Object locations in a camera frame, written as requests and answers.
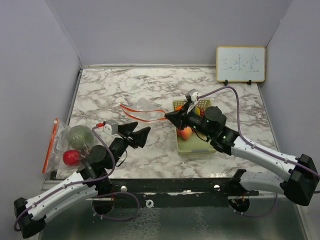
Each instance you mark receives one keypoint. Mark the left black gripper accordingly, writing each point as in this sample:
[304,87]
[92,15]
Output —
[139,137]

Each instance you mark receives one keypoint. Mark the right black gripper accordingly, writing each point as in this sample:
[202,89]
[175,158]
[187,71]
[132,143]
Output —
[175,117]

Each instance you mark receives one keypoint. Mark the peach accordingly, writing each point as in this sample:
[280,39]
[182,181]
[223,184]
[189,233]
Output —
[186,133]

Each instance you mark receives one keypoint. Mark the red grapes bunch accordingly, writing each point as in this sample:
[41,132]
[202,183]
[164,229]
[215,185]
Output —
[202,112]

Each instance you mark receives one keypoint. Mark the green melon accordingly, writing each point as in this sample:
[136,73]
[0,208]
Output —
[80,137]

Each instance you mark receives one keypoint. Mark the clear zip bag orange zipper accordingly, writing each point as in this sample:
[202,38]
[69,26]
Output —
[58,144]

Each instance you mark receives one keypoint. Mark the red apple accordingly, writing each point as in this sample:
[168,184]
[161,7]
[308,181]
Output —
[71,157]

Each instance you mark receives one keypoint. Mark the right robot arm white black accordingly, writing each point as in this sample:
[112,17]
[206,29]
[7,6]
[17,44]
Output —
[294,177]

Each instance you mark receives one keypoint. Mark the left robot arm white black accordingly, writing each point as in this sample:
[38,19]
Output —
[91,180]

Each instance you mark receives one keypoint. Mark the green plastic basket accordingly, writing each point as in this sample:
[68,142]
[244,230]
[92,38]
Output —
[193,145]

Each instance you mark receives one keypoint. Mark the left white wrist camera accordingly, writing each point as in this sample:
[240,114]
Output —
[110,127]

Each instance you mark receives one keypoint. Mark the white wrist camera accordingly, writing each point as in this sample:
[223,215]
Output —
[110,127]
[192,98]

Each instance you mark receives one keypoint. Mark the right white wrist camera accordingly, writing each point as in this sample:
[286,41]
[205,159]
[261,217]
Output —
[192,98]

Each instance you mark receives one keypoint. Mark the small whiteboard wooden frame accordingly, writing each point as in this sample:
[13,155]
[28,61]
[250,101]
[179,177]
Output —
[240,64]

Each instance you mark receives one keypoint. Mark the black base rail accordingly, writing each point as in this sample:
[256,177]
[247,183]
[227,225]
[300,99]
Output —
[171,192]

